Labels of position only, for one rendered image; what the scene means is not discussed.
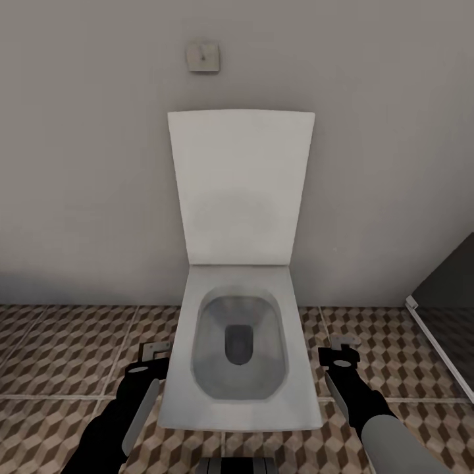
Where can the toilet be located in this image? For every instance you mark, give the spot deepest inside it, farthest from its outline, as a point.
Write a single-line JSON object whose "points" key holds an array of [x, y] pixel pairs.
{"points": [[239, 362]]}

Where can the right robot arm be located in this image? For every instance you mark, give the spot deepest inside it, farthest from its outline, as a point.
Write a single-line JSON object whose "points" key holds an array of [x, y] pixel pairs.
{"points": [[391, 446]]}

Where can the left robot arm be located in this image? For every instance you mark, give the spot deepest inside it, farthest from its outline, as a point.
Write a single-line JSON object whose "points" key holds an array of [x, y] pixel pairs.
{"points": [[109, 439]]}

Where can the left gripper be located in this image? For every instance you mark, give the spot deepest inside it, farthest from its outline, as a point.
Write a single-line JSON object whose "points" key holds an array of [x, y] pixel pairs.
{"points": [[159, 365]]}

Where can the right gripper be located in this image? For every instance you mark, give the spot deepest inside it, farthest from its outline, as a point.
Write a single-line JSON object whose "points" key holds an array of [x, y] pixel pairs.
{"points": [[326, 354]]}

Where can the hook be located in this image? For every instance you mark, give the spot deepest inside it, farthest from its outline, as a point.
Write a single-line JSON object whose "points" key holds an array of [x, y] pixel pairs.
{"points": [[203, 57]]}

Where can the door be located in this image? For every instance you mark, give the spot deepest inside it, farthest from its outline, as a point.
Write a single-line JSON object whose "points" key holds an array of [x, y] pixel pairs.
{"points": [[445, 304]]}

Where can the shower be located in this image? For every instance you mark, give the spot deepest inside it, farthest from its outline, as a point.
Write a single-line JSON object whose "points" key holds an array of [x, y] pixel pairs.
{"points": [[443, 355]]}

